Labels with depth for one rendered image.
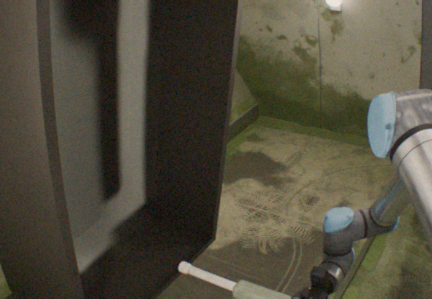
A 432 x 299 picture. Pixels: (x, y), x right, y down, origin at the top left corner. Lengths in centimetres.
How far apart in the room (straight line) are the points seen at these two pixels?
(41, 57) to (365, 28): 225
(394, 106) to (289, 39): 215
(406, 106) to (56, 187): 63
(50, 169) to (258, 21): 238
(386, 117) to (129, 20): 81
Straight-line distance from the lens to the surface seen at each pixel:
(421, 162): 79
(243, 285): 123
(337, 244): 136
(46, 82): 71
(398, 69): 275
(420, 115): 84
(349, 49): 280
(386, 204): 127
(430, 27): 264
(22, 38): 71
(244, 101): 312
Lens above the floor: 142
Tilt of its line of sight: 28 degrees down
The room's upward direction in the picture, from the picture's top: 6 degrees counter-clockwise
